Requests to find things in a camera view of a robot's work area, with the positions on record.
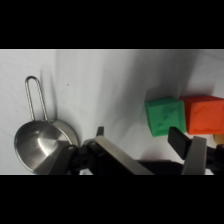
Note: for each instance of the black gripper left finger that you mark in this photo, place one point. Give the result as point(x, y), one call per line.
point(110, 156)

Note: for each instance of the red block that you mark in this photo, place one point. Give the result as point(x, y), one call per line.
point(205, 113)

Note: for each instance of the green block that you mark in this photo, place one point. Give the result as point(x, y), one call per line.
point(165, 115)

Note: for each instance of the yellow plastic cup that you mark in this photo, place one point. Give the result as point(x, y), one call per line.
point(220, 138)

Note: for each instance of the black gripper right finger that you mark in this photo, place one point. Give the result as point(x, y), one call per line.
point(196, 156)

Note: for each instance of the small steel saucepan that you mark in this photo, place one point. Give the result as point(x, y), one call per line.
point(36, 143)

